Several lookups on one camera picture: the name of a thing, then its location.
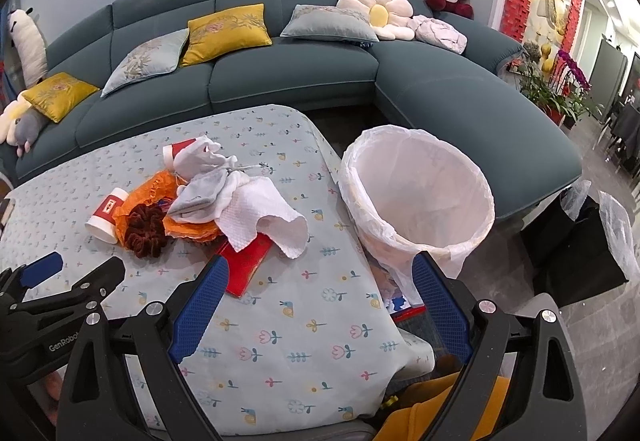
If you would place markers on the grey white cloth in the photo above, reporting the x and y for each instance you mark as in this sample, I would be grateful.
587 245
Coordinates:
206 196

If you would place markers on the person left hand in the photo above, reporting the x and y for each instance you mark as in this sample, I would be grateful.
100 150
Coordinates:
52 384

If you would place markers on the teal sectional sofa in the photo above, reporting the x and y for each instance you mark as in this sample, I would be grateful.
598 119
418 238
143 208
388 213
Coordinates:
458 97

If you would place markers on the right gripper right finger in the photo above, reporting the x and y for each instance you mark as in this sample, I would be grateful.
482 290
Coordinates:
449 320

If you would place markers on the yellow cushion centre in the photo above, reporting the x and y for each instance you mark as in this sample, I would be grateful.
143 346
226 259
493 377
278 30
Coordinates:
222 32

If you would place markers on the red labelled paper cup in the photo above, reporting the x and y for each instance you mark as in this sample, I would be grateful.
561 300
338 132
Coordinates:
101 224

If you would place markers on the grey cushion right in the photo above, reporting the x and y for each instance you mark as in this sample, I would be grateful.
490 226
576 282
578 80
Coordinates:
329 24

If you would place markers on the white lined trash bin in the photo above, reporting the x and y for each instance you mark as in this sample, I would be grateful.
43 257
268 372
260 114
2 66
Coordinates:
407 192

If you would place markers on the orange plastic bag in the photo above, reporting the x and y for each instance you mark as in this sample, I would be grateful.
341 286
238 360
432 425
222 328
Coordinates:
161 190

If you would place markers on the floral light blue tablecloth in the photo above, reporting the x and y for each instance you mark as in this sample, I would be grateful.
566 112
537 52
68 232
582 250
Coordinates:
296 343

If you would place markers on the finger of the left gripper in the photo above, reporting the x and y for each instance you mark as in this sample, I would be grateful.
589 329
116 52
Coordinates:
40 270

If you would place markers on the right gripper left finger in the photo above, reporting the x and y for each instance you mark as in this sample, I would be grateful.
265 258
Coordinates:
192 305

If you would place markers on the flower shaped pillow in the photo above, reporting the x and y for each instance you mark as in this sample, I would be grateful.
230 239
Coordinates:
389 19

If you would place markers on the white long plush toy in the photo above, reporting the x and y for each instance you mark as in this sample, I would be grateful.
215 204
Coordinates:
29 44

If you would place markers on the light grey embroidered cushion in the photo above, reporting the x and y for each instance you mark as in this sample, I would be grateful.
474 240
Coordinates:
156 57

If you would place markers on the yellow cushion left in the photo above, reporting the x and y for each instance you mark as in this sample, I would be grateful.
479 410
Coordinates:
57 95

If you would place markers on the potted orchid plants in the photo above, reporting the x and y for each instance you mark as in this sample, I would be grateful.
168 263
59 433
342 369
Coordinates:
554 83

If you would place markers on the dark red velvet scrunchie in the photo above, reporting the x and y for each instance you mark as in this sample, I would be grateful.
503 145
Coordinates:
145 232

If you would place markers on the grey white plush toy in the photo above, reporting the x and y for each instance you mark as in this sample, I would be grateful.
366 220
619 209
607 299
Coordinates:
21 124

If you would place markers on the white paper towel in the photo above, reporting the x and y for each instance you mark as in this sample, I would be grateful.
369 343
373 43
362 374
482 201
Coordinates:
249 205

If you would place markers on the black box with plastic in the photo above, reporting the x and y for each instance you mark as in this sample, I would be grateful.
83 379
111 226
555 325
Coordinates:
580 247

